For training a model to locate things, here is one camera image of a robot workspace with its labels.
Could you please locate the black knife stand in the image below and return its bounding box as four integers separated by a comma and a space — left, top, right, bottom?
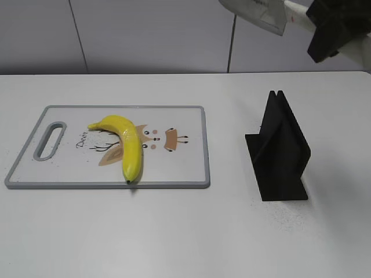
245, 90, 311, 202

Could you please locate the yellow plastic banana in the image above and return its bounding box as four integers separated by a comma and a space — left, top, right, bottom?
88, 115, 143, 184

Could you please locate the white-handled cleaver knife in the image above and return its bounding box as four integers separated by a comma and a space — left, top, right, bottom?
218, 0, 371, 70

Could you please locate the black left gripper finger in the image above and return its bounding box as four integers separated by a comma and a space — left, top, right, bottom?
307, 19, 370, 63

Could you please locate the white grey-rimmed cutting board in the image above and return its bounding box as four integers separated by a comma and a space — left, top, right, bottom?
5, 105, 210, 189

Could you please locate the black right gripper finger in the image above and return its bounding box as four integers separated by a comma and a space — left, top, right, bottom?
306, 0, 370, 27

